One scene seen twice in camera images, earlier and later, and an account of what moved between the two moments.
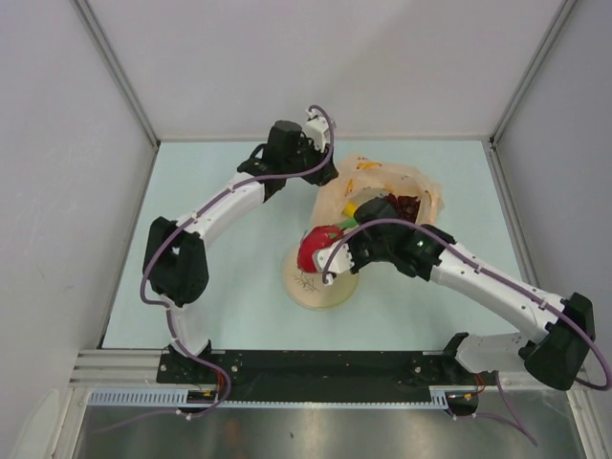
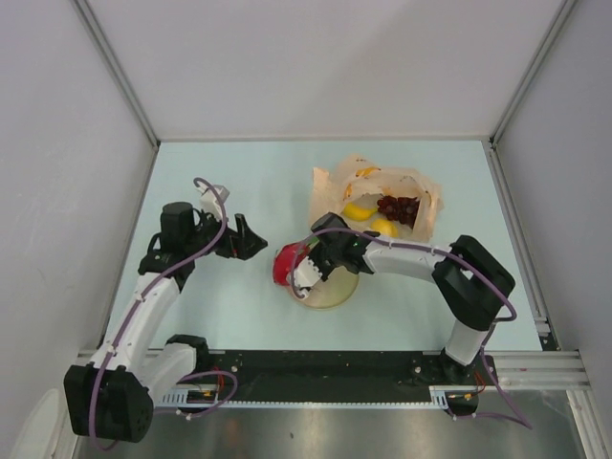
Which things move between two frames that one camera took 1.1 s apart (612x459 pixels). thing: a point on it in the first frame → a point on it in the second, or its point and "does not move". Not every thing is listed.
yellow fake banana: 349,208 does not move
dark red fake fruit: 405,206 does not move
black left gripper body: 306,156 → 202,235
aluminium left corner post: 119,70 does not move
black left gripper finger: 325,174 → 229,245
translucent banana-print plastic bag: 358,179 does not move
